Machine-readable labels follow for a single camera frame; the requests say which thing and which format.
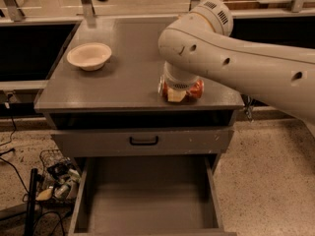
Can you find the grey cabinet with counter top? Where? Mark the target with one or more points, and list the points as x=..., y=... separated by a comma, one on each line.
x=123, y=94

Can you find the black drawer handle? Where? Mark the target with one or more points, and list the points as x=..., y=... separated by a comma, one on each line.
x=144, y=142

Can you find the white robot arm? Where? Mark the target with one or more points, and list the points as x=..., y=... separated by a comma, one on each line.
x=199, y=44

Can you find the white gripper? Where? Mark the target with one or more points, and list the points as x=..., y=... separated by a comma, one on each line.
x=179, y=85

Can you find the grey top drawer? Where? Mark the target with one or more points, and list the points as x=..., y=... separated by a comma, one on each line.
x=100, y=143

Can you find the red coke can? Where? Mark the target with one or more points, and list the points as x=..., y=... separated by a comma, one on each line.
x=195, y=92

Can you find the black stand post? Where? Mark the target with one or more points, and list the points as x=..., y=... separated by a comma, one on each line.
x=31, y=203

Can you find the white paper bowl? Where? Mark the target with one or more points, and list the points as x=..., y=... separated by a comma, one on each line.
x=89, y=56

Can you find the wire basket with items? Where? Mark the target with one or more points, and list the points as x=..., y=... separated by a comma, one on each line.
x=59, y=183

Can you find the grey open middle drawer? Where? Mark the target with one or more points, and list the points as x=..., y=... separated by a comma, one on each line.
x=147, y=196

